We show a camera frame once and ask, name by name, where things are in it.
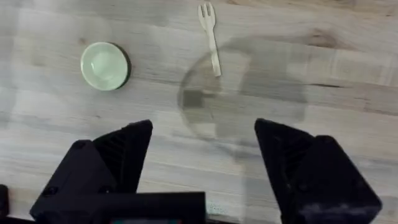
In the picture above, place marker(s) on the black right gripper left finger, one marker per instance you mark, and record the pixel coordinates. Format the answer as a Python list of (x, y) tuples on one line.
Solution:
[(105, 161)]

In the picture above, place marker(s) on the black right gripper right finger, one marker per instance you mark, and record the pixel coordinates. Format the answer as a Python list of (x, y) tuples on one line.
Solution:
[(311, 174)]

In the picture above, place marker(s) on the pale green round container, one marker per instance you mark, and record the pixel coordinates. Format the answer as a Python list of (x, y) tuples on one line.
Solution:
[(105, 66)]

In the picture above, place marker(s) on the wooden fork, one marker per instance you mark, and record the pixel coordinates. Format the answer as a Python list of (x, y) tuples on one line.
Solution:
[(210, 34)]

